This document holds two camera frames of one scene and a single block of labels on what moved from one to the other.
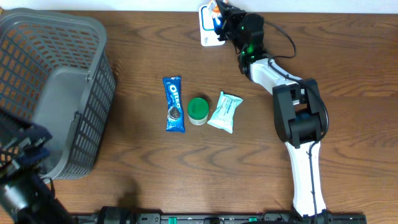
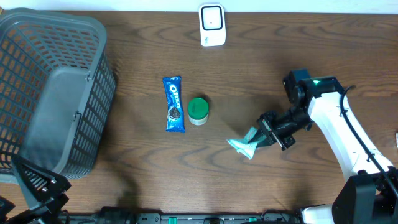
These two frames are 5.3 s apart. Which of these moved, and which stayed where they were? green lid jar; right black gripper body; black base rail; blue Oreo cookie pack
Moved: right black gripper body
Stayed: black base rail; blue Oreo cookie pack; green lid jar
